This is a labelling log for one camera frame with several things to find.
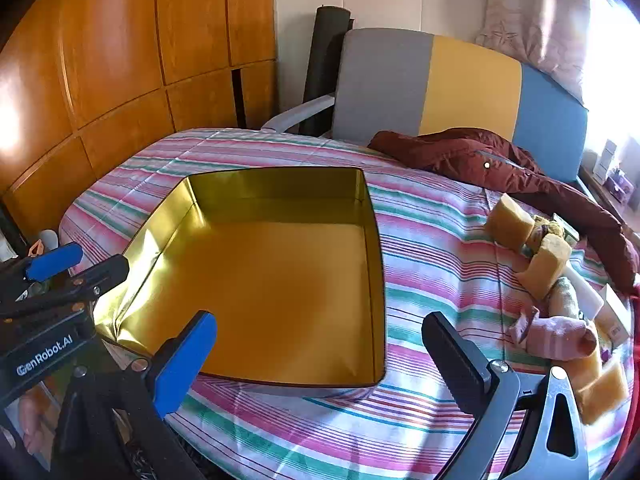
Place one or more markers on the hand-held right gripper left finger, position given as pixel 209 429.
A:
pixel 185 360

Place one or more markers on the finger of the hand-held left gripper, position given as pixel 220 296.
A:
pixel 95 282
pixel 52 262

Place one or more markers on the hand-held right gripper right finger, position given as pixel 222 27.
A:
pixel 457 360

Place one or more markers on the pink sock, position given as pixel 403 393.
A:
pixel 560 337

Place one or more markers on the beige sock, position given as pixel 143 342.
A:
pixel 562 297

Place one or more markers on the gold tin box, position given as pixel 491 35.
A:
pixel 280 280

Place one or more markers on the white foam block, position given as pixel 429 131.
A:
pixel 585 292

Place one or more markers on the yellow yarn ball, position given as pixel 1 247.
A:
pixel 545 227

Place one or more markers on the striped bed sheet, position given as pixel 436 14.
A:
pixel 440 270

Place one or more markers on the maroon jacket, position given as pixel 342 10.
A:
pixel 450 152

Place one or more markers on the wooden wardrobe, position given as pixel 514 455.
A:
pixel 115 60

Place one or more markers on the wooden side desk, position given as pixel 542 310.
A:
pixel 597 187

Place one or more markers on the purple box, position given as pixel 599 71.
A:
pixel 621 186

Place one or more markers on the white carton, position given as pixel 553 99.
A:
pixel 607 160

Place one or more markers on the grey chair armrest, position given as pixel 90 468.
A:
pixel 300 112

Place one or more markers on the grey yellow blue headboard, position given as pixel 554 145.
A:
pixel 470 85

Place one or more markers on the dark rolled mat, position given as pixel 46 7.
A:
pixel 325 50

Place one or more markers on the pale patterned curtain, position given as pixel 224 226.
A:
pixel 540 20

